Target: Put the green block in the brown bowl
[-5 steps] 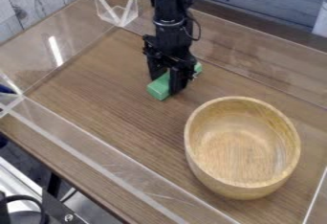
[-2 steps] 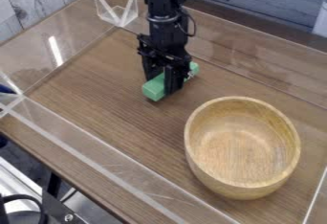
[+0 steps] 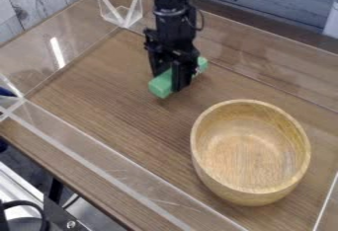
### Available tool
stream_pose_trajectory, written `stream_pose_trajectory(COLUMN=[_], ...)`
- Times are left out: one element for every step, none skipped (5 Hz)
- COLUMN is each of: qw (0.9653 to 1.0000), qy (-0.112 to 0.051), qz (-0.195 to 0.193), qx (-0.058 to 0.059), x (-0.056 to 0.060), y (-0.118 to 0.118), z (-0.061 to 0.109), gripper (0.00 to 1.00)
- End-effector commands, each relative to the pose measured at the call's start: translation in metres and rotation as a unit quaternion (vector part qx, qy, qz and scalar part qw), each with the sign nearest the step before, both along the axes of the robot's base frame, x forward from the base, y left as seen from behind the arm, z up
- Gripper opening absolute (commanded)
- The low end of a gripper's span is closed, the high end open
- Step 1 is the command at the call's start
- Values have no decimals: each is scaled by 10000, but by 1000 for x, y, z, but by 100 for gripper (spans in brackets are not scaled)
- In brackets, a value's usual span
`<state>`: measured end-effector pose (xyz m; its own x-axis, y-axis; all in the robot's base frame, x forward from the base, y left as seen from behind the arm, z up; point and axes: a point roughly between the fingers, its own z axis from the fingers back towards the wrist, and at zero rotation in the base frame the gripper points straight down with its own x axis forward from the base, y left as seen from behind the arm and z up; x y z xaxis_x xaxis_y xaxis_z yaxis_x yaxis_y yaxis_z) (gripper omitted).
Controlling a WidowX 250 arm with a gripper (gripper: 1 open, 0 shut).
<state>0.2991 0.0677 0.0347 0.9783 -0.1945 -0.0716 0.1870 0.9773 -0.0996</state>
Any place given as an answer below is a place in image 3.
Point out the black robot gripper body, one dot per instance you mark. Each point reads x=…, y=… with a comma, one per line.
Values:
x=174, y=34

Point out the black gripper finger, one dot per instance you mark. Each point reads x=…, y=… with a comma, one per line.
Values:
x=182, y=73
x=159, y=61

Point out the green rectangular block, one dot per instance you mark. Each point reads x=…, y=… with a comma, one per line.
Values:
x=159, y=85

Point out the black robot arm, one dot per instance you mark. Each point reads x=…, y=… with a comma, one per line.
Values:
x=175, y=4

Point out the light wooden bowl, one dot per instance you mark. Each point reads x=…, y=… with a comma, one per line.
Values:
x=250, y=151

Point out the clear acrylic enclosure wall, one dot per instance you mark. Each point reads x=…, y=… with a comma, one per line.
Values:
x=89, y=122

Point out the black metal bracket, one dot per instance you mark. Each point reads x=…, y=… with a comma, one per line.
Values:
x=61, y=220

